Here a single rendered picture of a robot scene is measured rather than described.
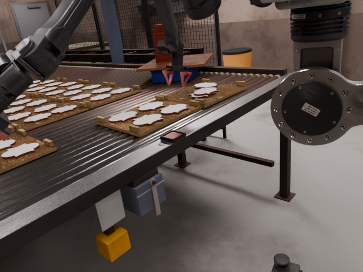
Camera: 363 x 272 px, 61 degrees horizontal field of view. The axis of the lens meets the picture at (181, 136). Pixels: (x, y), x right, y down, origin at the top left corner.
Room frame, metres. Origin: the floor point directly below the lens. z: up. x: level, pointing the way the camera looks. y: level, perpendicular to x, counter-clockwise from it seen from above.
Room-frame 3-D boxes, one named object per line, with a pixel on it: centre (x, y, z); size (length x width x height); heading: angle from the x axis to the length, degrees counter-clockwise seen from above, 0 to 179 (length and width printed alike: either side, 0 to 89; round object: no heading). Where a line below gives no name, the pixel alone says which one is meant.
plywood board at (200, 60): (2.43, -0.04, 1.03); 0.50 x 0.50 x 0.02; 74
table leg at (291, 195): (1.97, -0.72, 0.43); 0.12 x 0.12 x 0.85; 46
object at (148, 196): (1.02, 0.17, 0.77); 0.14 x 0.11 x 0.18; 136
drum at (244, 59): (4.91, -1.03, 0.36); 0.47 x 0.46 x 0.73; 127
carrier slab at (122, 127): (1.48, 0.15, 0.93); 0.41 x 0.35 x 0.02; 133
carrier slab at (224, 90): (1.77, -0.16, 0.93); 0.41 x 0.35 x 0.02; 134
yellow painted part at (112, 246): (0.89, 0.29, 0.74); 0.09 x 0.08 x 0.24; 136
